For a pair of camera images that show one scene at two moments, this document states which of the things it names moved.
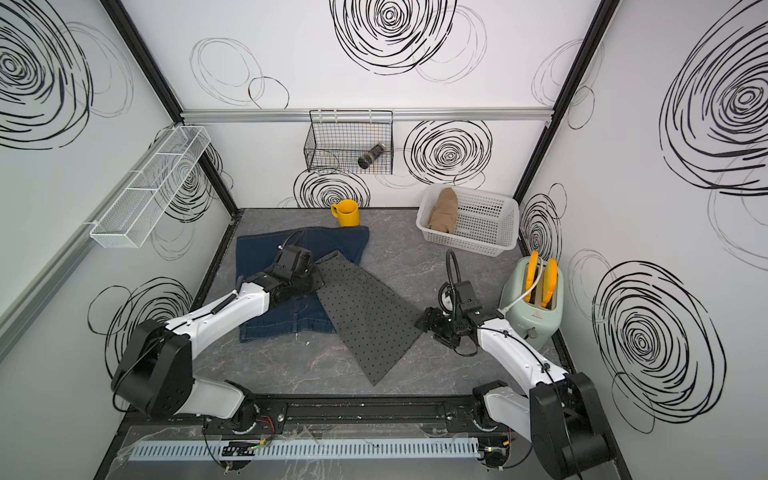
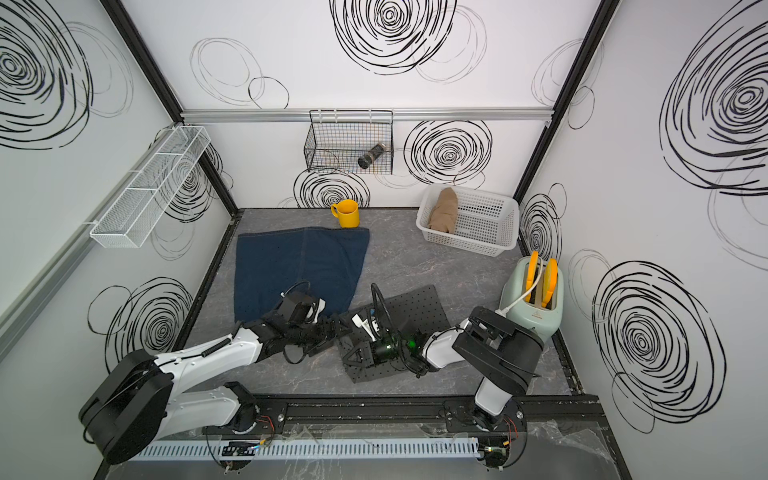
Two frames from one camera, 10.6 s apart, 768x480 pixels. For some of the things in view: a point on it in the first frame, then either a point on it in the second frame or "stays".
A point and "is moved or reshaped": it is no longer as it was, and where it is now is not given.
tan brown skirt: [444, 214] stays
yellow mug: [347, 211] stays
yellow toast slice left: [531, 273] stays
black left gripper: [318, 278] to [328, 337]
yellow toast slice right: [551, 276] stays
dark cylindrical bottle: [364, 161] stays
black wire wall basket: [351, 142] stays
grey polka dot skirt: [378, 328] is moved or reshaped
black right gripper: [431, 320] to [368, 352]
